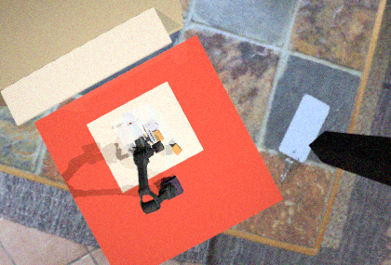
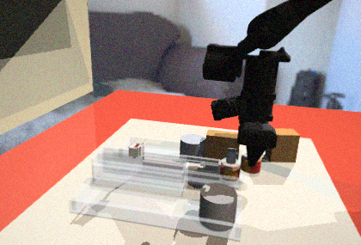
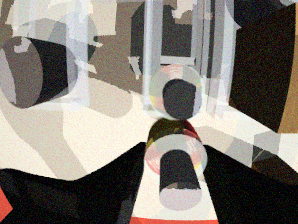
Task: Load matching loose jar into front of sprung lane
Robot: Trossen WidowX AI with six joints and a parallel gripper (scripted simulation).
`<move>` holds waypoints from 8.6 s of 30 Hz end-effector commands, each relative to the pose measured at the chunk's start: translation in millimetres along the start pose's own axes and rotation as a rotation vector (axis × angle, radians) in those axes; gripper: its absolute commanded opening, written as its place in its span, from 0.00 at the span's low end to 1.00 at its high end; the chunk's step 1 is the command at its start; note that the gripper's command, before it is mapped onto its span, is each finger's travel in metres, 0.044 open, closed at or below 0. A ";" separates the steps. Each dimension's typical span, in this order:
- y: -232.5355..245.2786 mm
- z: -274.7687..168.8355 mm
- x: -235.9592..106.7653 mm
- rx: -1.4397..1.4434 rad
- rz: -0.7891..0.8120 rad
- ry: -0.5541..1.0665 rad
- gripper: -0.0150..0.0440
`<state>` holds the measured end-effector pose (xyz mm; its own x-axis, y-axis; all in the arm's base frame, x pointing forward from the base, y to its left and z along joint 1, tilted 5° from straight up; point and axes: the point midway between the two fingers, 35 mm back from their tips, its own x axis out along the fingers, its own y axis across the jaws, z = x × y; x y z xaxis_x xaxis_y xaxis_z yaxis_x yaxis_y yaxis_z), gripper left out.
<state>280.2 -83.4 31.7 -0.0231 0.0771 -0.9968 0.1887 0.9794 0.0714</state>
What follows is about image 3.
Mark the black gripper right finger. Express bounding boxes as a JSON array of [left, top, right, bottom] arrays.
[[202, 144, 298, 224]]

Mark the brown cube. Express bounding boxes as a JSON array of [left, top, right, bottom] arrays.
[[251, 155, 298, 185]]

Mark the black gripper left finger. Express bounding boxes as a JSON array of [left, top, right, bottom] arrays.
[[0, 141, 146, 224]]

